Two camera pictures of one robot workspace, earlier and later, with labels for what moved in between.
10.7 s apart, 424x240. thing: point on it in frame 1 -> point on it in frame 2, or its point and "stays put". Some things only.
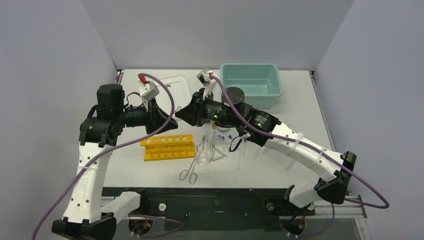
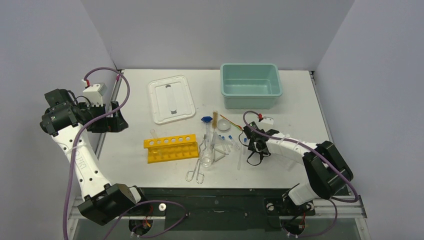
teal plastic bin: x=260 y=82 stays put
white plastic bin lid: x=180 y=86 stays put
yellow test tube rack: x=168 y=147 stays put
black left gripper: x=155 y=117 -> x=114 y=124
